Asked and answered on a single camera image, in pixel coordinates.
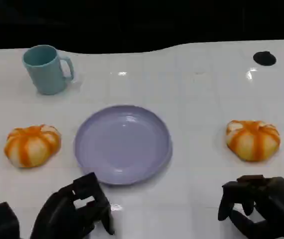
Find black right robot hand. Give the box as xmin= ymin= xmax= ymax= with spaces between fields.
xmin=218 ymin=175 xmax=284 ymax=239

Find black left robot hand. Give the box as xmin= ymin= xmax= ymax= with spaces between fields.
xmin=29 ymin=172 xmax=116 ymax=239

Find orange white toy bread roll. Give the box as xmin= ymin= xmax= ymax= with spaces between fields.
xmin=225 ymin=119 xmax=281 ymax=163
xmin=3 ymin=124 xmax=62 ymax=168

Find lilac plate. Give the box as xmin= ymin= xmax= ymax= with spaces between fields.
xmin=74 ymin=105 xmax=173 ymax=186

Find black round table grommet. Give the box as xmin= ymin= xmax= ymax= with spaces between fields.
xmin=253 ymin=50 xmax=277 ymax=67

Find pale green mug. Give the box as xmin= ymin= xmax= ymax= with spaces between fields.
xmin=22 ymin=44 xmax=75 ymax=96

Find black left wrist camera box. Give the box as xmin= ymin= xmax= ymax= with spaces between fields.
xmin=0 ymin=202 xmax=21 ymax=239

